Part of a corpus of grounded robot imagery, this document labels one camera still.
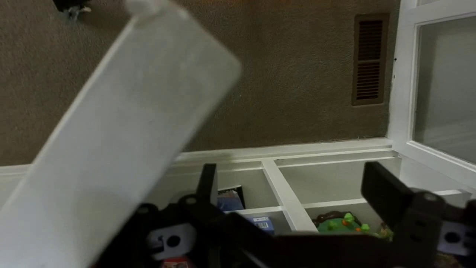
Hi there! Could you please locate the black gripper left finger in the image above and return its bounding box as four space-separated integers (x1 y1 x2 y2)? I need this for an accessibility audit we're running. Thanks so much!
94 162 259 268

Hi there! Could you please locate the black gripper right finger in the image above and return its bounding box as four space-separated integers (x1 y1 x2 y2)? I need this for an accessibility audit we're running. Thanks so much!
362 160 448 268

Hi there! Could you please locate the white glass cabinet door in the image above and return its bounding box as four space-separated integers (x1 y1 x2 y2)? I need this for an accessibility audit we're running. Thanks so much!
389 0 476 192
0 0 244 268

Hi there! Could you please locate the white shelf cabinet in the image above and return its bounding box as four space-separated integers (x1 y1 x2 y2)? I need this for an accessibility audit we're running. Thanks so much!
0 137 476 239

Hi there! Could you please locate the brown vent grille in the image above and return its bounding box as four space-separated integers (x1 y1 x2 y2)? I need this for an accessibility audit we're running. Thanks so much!
351 13 391 107

